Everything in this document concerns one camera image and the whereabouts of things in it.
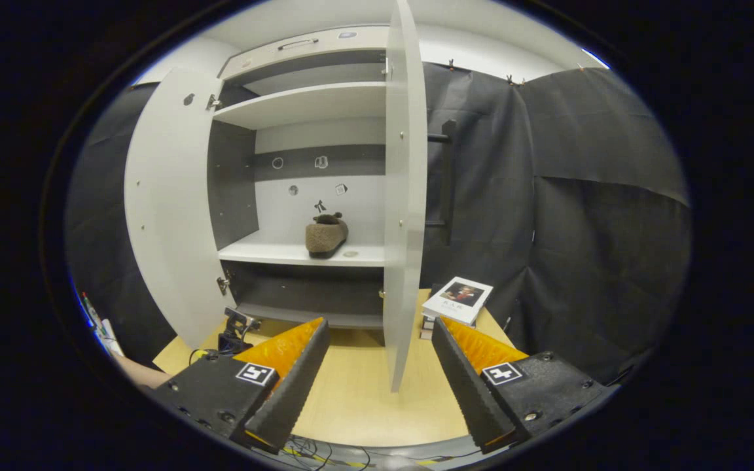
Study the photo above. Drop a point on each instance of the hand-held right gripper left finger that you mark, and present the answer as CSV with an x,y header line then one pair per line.
x,y
295,392

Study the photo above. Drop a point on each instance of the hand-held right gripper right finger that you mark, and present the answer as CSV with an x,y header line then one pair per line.
x,y
468,392

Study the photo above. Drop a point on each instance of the brown fuzzy shoe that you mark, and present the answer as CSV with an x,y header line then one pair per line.
x,y
324,237

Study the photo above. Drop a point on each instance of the white shoe cabinet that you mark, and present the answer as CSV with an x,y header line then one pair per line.
x,y
298,104

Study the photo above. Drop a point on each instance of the beige cabinet drawer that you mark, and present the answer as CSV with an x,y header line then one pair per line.
x,y
351,44

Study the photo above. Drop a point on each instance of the book under white book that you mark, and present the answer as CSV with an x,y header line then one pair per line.
x,y
426,327

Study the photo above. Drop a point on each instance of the white portrait cover book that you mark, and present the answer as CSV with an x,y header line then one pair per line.
x,y
459,301

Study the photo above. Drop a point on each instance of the pile of white papers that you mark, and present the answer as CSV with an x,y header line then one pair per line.
x,y
107,330

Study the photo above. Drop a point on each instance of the black backdrop cloth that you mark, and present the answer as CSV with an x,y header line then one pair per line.
x,y
580,229

